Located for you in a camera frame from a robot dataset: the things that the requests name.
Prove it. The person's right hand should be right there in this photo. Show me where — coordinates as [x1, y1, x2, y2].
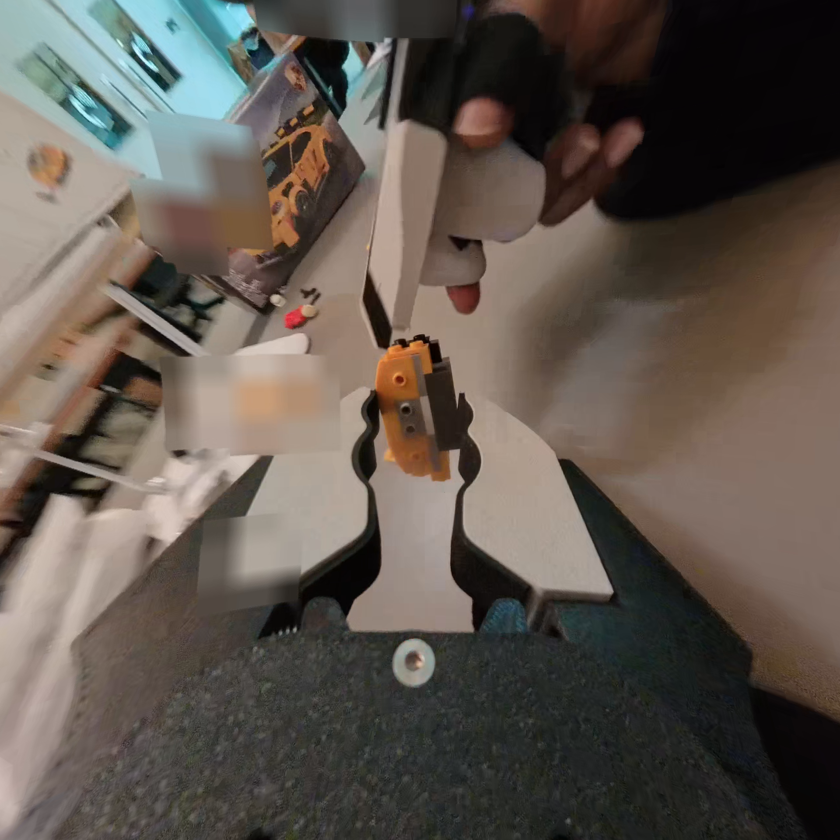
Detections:
[446, 0, 667, 316]

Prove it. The white book stand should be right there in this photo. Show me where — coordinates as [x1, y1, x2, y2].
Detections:
[0, 220, 311, 546]

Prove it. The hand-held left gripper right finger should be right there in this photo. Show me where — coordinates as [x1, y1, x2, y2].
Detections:
[449, 392, 616, 621]

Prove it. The lego set box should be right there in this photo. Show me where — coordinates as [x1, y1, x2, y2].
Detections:
[215, 51, 367, 314]

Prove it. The lego instruction booklet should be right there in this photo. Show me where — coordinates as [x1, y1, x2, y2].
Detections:
[0, 88, 147, 309]

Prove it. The orange grey lego assembly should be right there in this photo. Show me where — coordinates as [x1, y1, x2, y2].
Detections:
[375, 335, 469, 484]

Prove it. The person's right forearm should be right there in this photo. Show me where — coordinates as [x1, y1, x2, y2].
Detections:
[587, 0, 840, 222]

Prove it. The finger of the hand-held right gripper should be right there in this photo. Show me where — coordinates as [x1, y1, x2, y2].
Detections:
[360, 120, 452, 350]

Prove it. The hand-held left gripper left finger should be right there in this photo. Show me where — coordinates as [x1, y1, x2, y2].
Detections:
[248, 387, 383, 606]

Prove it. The black office chair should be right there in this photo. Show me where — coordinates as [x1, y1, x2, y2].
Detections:
[128, 252, 227, 339]

